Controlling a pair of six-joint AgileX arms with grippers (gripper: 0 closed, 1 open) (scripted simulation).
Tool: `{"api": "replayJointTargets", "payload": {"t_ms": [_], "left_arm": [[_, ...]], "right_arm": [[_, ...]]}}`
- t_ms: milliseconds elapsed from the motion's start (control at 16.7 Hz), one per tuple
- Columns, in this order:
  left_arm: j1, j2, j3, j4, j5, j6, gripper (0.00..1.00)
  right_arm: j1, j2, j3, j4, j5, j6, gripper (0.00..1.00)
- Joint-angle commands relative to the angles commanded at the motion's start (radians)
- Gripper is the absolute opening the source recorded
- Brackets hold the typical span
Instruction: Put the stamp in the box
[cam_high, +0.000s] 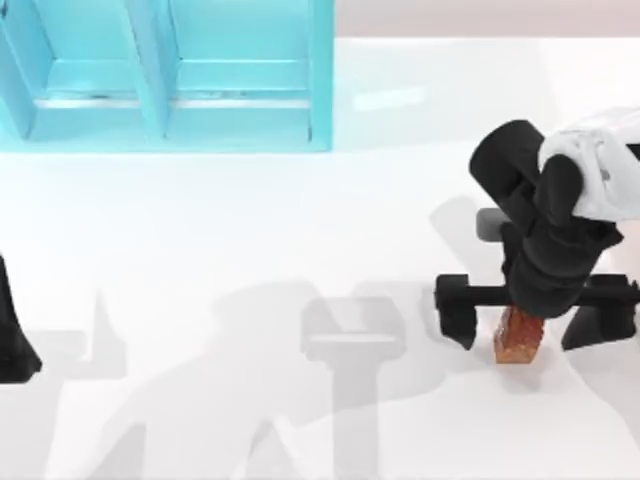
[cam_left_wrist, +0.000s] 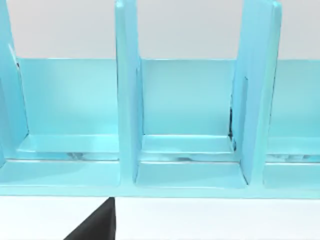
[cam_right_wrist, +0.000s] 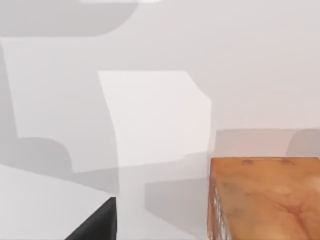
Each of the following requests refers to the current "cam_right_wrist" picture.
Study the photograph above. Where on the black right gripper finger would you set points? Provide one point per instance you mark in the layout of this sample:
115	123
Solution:
102	222

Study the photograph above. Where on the brown wooden block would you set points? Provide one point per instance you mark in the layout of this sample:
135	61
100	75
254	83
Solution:
267	200

